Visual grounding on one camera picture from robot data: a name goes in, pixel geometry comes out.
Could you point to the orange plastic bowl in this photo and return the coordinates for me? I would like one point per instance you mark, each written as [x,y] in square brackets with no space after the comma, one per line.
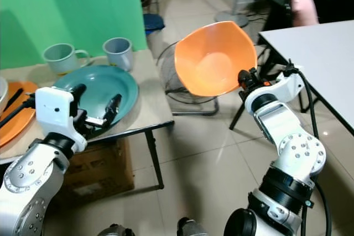
[213,59]

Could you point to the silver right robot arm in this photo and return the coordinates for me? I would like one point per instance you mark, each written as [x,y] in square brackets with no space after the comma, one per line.
[293,147]

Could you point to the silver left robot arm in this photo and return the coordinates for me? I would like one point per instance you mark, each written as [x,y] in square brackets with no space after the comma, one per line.
[27,186]

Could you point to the teal round plate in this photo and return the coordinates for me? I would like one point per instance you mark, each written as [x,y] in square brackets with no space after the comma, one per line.
[105,81]

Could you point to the beige folding table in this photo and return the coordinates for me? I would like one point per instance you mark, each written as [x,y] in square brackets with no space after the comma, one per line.
[149,98]

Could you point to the pale green mug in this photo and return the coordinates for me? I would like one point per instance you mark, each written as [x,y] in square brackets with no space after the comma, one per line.
[58,58]

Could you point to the brown cardboard box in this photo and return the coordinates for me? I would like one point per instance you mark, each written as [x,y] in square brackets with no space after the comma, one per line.
[105,169]

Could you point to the grey blue cup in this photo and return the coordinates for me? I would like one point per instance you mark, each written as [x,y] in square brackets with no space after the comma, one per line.
[118,53]

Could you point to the black floor fan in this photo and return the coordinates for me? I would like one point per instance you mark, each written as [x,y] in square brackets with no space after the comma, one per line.
[168,78]

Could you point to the black chopsticks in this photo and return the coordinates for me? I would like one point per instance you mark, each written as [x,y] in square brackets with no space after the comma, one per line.
[14,99]

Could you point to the white table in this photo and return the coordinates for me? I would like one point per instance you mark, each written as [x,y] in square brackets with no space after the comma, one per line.
[315,51]

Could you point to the orange flat plate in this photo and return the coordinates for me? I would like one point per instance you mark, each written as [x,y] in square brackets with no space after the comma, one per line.
[16,122]

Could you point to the white bowl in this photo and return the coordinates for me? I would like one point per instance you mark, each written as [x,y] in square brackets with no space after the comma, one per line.
[3,89]

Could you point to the green backdrop cloth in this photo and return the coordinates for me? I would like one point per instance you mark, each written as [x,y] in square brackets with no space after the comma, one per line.
[66,6]

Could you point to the pink cushion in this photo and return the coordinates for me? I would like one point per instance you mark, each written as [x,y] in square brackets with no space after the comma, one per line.
[304,5]

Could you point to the blue stool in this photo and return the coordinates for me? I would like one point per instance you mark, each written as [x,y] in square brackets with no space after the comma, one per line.
[152,21]

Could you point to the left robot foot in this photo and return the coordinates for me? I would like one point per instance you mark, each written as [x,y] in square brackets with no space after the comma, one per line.
[115,230]

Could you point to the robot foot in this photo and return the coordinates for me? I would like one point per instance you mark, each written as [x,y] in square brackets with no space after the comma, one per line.
[115,230]
[194,227]

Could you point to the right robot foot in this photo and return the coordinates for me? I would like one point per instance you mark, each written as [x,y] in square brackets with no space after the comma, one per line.
[194,227]

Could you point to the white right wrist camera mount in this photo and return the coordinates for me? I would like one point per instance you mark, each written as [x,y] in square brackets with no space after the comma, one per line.
[279,88]

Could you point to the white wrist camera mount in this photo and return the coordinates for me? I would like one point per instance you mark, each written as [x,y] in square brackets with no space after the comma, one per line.
[279,88]
[55,109]

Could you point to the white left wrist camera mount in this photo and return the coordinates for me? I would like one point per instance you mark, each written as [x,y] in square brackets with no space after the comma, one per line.
[55,109]

